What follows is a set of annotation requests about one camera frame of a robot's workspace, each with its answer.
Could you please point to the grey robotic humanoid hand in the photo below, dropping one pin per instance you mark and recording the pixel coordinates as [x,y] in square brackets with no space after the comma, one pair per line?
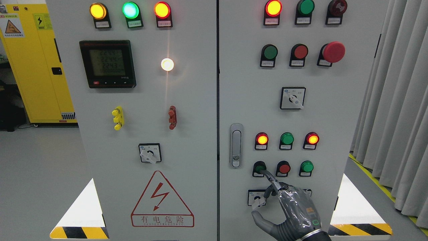
[300,211]

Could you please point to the green start push button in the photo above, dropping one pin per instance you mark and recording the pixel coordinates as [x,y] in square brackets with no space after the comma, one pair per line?
[258,169]

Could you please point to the black robot forearm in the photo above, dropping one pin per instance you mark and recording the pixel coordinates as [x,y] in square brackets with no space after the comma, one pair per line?
[316,235]

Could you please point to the green push button lower right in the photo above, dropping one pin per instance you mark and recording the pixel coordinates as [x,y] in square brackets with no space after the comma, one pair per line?
[306,169]

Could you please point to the red stop push button lower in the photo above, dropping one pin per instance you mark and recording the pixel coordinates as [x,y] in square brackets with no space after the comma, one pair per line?
[283,169]

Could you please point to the red push button upper row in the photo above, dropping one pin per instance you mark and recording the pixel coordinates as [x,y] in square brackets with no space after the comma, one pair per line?
[298,55]

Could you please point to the green push button upper row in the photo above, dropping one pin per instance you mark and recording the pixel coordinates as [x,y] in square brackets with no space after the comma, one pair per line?
[269,53]

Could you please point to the red emergency stop mushroom button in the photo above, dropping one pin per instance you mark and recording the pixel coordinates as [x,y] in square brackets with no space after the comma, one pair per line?
[331,53]

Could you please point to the red indicator lamp lower right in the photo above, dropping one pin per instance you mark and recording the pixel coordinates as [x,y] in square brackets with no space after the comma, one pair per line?
[311,140]

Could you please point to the red indicator lamp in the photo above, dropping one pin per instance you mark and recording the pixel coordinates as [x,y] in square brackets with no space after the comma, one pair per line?
[272,11]
[311,140]
[261,141]
[163,14]

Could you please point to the green indicator lamp lower middle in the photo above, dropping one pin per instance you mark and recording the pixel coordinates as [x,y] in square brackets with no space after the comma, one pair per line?
[286,141]

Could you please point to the green indicator lamp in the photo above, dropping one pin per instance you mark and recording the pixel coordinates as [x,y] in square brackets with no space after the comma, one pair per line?
[304,11]
[132,14]
[286,141]

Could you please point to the red indicator lamp lower left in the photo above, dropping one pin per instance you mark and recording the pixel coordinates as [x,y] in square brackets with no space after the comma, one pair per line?
[261,141]

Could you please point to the grey pleated curtain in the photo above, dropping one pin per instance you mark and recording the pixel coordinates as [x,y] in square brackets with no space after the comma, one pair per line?
[392,130]

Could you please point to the red electric hazard warning sticker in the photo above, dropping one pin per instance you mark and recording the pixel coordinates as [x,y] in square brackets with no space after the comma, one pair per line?
[161,206]

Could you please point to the right grey cabinet door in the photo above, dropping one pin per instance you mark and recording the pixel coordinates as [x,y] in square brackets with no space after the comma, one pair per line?
[250,95]

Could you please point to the grey cabinet door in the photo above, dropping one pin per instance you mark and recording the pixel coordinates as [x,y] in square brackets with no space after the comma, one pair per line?
[189,151]
[250,95]

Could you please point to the red test terminal block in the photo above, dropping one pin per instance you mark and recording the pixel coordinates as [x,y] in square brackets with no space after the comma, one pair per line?
[172,117]

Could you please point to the white glowing indicator lamp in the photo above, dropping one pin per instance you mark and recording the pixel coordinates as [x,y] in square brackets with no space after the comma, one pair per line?
[167,64]

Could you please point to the dark red buzzer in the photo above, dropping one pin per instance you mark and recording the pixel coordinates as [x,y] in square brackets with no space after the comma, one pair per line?
[335,12]

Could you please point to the green indicator lamp top right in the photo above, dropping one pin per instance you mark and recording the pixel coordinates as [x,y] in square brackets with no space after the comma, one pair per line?
[304,11]

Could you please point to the yellow test terminal block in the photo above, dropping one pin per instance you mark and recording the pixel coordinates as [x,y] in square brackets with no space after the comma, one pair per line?
[118,119]

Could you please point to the red indicator lamp top right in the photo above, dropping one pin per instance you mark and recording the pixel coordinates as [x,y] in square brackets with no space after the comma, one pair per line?
[272,11]

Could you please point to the left grey cabinet door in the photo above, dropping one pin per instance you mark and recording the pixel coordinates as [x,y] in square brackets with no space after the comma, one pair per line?
[189,151]

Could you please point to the black digital power meter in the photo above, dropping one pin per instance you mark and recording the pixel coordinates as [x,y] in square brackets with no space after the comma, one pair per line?
[108,63]

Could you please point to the red indicator lamp top left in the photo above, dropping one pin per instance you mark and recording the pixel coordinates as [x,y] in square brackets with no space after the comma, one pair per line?
[163,14]

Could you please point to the green indicator lamp top left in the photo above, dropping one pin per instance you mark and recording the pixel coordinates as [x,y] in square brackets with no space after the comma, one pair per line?
[132,14]

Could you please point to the yellow indicator lamp top left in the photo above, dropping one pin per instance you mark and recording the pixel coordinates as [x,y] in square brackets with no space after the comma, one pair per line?
[100,15]

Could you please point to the yellow safety storage cabinet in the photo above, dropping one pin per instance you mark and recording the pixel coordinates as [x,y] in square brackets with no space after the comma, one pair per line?
[29,40]

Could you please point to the black key selector switch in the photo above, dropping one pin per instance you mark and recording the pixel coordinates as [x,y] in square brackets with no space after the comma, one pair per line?
[308,191]

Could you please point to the lower rotary selector switch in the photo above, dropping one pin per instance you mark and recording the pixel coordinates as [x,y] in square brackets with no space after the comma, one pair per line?
[256,198]

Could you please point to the grey cabinet door handle lock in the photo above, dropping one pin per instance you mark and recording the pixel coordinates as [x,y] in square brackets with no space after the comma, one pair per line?
[235,150]

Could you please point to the upper right rotary selector switch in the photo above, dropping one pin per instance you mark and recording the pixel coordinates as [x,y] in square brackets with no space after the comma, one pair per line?
[292,98]

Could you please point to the left panel rotary selector switch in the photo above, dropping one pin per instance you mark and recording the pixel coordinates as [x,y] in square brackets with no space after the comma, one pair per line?
[150,153]

